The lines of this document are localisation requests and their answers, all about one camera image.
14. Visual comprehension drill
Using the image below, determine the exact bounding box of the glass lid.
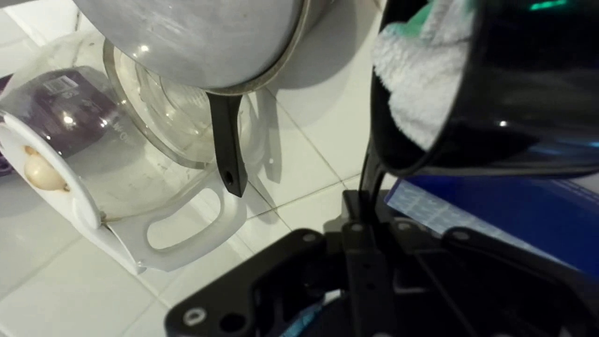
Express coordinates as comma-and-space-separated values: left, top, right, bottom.
103, 40, 273, 170

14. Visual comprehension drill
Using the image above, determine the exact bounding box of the purple packet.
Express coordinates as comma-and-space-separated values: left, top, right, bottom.
0, 67, 120, 176

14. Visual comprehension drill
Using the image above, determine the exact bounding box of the blue box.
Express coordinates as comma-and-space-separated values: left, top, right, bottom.
385, 174, 599, 281

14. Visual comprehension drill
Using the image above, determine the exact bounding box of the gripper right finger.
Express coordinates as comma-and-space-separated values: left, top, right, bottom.
394, 219, 599, 337

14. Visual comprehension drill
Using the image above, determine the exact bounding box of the clear jug with white handle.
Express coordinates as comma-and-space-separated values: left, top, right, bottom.
0, 30, 248, 275

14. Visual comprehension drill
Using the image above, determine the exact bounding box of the black cup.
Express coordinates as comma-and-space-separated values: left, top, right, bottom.
370, 0, 599, 178

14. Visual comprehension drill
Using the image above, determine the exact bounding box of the steel pan with black handle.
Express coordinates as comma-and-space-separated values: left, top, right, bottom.
70, 0, 342, 198

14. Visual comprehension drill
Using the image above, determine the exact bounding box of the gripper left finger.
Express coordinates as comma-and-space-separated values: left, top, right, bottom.
164, 139, 394, 337

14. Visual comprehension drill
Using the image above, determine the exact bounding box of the white and green cloth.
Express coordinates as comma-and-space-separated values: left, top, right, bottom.
372, 0, 477, 151

